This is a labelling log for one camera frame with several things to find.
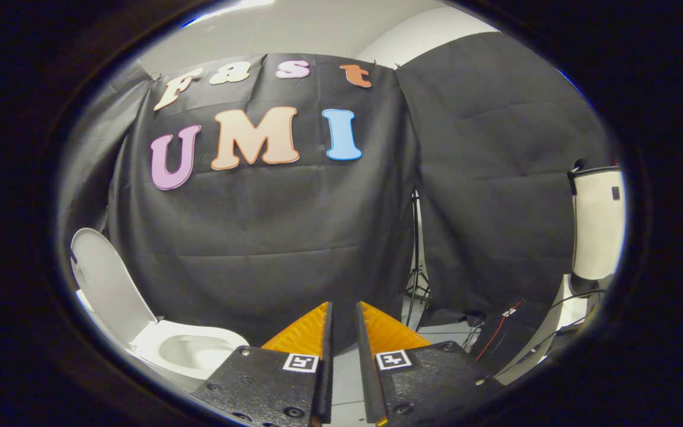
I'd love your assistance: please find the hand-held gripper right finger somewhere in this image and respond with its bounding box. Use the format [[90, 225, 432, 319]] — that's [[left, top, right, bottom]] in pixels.
[[355, 301, 506, 426]]

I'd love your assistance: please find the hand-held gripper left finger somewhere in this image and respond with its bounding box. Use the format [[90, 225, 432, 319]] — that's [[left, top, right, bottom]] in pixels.
[[190, 301, 334, 427]]

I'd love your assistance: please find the black backdrop cloth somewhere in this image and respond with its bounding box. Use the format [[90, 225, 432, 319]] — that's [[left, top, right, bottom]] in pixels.
[[57, 32, 616, 358]]

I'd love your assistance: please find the red cable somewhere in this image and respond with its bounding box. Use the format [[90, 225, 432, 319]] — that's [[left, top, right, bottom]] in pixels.
[[474, 299, 524, 362]]

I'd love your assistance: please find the black floor cable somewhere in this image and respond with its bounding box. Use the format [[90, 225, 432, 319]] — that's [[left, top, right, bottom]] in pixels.
[[518, 287, 608, 364]]

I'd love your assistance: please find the white toilet lid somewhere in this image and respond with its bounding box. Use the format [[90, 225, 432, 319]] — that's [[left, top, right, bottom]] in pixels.
[[70, 228, 159, 352]]

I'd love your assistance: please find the black tripod stand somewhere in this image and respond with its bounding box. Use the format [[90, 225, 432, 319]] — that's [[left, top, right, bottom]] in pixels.
[[403, 189, 432, 328]]

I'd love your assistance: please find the white toilet body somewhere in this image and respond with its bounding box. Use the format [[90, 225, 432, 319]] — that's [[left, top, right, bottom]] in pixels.
[[75, 289, 251, 393]]

